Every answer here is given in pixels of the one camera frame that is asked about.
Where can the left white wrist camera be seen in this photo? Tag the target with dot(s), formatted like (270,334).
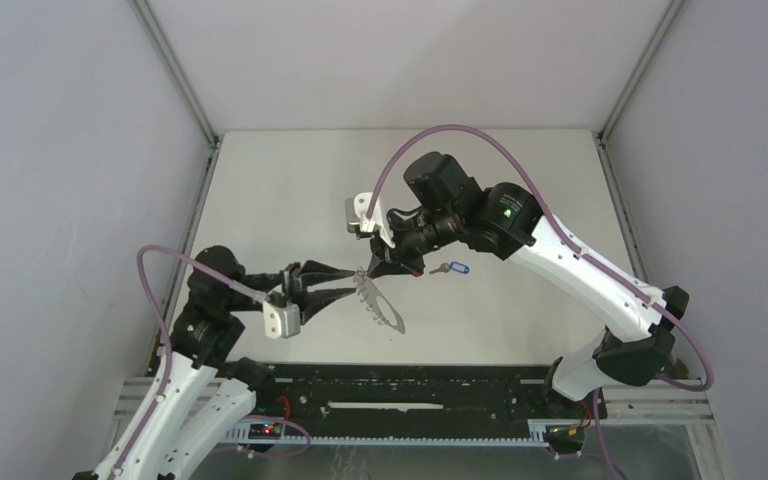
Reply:
(281,322)

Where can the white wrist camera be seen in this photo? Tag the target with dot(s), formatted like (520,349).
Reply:
(366,219)
(281,322)

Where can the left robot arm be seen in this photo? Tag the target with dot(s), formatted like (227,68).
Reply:
(198,394)

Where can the key with blue tag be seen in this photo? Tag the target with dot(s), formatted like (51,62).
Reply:
(451,267)

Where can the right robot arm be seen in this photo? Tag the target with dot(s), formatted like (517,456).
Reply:
(507,222)

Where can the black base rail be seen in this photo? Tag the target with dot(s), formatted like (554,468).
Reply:
(419,402)

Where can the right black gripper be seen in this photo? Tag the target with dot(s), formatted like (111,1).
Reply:
(379,267)

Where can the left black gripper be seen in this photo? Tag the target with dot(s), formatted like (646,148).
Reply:
(296,280)

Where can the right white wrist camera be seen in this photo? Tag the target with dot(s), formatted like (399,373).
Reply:
(366,219)

